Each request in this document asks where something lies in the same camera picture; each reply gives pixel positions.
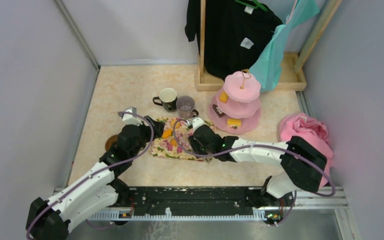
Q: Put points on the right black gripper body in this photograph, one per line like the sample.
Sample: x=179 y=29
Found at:
x=198 y=147

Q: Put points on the wooden clothes rack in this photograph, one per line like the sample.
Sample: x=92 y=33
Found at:
x=292 y=77

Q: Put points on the yellow rectangular biscuit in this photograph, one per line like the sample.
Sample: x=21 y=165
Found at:
x=223 y=97

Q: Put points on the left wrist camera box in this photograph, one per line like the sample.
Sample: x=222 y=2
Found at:
x=129 y=116

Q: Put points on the black mug white inside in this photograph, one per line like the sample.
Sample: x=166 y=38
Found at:
x=167 y=99

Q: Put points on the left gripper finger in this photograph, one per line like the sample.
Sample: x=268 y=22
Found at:
x=158 y=128
x=153 y=123

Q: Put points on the round dotted biscuit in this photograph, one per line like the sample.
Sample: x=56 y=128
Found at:
x=173 y=124

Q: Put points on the floral rectangular tray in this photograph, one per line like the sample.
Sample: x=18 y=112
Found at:
x=162 y=148

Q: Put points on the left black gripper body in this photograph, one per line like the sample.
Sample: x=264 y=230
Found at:
x=145 y=136

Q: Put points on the pink crumpled towel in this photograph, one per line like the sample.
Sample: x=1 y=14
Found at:
x=314 y=132

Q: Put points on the black t-shirt on hanger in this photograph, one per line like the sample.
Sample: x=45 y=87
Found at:
x=235 y=35

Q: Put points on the pink three-tier cake stand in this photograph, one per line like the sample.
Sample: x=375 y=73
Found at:
x=243 y=91

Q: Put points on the orange flower-shaped cookie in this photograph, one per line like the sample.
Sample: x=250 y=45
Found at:
x=173 y=142

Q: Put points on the orange fish-shaped cake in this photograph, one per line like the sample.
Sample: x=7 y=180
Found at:
x=167 y=133

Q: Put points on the yellow layered cake slice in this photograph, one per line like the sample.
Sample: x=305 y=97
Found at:
x=234 y=123

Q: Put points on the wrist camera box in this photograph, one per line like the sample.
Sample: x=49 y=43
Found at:
x=196 y=123
x=129 y=116

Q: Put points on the green clothes hanger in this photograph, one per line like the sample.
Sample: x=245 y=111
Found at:
x=254 y=4

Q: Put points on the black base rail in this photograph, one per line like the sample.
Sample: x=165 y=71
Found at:
x=238 y=203

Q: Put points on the teal garment hanging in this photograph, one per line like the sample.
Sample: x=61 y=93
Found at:
x=267 y=68

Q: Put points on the chocolate triangle cake slice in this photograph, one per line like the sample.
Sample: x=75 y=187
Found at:
x=218 y=111

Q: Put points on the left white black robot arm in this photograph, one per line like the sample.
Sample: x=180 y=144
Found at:
x=56 y=217

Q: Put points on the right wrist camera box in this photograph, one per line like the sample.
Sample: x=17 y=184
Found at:
x=196 y=123

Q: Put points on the brown round coaster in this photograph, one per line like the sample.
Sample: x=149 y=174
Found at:
x=110 y=141

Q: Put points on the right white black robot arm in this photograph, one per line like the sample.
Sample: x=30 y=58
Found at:
x=303 y=165

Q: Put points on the grey mug black handle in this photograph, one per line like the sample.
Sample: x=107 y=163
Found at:
x=186 y=107

